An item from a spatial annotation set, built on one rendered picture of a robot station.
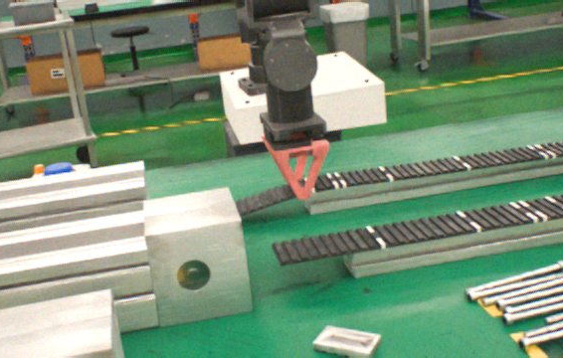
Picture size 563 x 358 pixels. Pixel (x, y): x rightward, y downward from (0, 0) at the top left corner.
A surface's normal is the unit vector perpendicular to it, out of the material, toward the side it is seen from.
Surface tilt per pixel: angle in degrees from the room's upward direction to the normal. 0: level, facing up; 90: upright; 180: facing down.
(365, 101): 90
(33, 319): 0
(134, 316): 90
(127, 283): 90
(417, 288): 0
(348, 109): 90
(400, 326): 0
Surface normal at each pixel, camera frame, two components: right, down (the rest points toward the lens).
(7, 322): -0.12, -0.95
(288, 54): 0.02, 0.29
